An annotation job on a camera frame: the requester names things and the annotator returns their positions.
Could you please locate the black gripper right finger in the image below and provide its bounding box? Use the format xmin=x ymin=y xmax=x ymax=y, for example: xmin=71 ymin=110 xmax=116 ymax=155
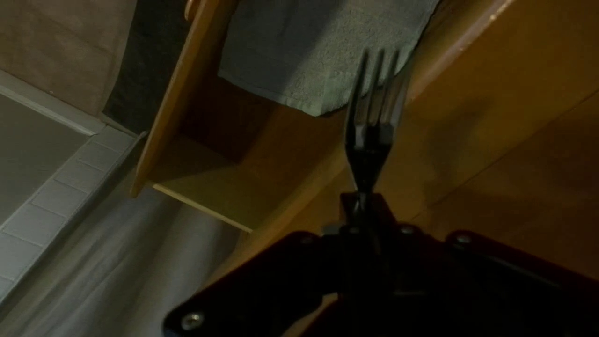
xmin=367 ymin=189 xmax=599 ymax=337

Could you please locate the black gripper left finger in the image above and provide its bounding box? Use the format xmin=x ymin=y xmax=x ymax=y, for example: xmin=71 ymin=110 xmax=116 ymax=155
xmin=161 ymin=189 xmax=373 ymax=337

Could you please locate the metal fork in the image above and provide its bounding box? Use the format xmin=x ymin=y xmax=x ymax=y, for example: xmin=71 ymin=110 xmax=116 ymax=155
xmin=343 ymin=47 xmax=414 ymax=196

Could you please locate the beige curtain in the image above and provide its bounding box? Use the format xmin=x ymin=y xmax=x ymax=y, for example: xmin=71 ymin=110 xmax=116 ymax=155
xmin=0 ymin=185 xmax=244 ymax=337

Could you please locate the grey blue cloth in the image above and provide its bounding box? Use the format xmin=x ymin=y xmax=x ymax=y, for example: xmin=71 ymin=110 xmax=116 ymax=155
xmin=217 ymin=0 xmax=442 ymax=120

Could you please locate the dark grey floor rug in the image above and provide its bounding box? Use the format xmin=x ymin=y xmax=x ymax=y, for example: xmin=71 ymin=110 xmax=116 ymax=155
xmin=101 ymin=0 xmax=197 ymax=136

